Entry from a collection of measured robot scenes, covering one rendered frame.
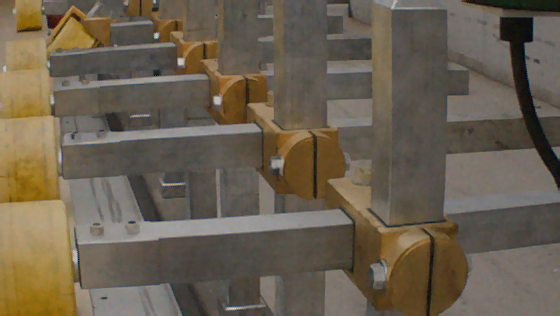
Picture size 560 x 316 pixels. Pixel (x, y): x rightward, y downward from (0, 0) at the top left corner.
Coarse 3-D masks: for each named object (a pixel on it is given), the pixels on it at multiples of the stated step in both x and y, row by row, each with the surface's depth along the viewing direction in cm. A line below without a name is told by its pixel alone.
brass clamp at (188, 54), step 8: (176, 32) 140; (176, 40) 135; (184, 40) 133; (208, 40) 132; (216, 40) 132; (176, 48) 136; (184, 48) 131; (192, 48) 129; (200, 48) 129; (208, 48) 130; (216, 48) 130; (176, 56) 136; (184, 56) 130; (192, 56) 129; (200, 56) 130; (208, 56) 130; (184, 64) 130; (192, 64) 130; (176, 72) 137; (184, 72) 131; (192, 72) 130
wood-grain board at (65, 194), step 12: (12, 0) 269; (0, 12) 241; (12, 12) 240; (0, 24) 217; (12, 24) 216; (0, 36) 198; (12, 36) 197; (24, 36) 196; (36, 36) 195; (48, 36) 195; (0, 48) 182; (0, 60) 168; (0, 72) 156; (60, 132) 116; (60, 180) 97; (60, 192) 93; (72, 204) 89; (72, 216) 86; (72, 228) 83; (72, 240) 80; (84, 300) 68; (84, 312) 66
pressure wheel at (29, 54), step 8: (16, 40) 132; (24, 40) 132; (32, 40) 132; (40, 40) 132; (8, 48) 130; (16, 48) 130; (24, 48) 130; (32, 48) 130; (40, 48) 131; (8, 56) 129; (16, 56) 129; (24, 56) 130; (32, 56) 130; (40, 56) 130; (8, 64) 129; (16, 64) 129; (24, 64) 129; (32, 64) 130; (40, 64) 130
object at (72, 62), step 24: (72, 48) 134; (96, 48) 135; (120, 48) 135; (144, 48) 135; (168, 48) 136; (264, 48) 138; (336, 48) 141; (360, 48) 141; (72, 72) 133; (96, 72) 134
